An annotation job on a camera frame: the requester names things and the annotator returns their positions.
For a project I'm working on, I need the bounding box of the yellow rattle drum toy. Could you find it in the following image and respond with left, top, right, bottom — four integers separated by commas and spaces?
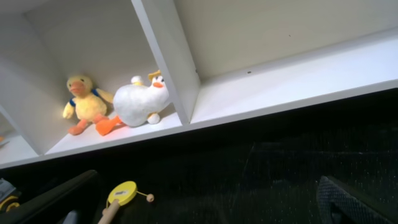
97, 180, 155, 224

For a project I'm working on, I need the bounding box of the yellow plush duck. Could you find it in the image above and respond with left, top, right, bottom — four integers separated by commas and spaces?
62, 73, 114, 136

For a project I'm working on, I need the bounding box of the white shelf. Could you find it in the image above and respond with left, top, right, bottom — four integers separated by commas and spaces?
0, 0, 398, 170

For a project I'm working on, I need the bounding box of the white plush duck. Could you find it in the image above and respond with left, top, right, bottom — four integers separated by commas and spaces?
95, 70, 171, 137

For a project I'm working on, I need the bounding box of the grey and yellow toy truck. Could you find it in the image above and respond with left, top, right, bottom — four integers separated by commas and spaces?
0, 177, 22, 214

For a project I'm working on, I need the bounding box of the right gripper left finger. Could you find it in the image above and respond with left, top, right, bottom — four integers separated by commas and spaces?
0, 169, 101, 224

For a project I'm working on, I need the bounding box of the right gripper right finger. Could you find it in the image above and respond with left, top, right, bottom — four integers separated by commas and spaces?
316, 175, 398, 224

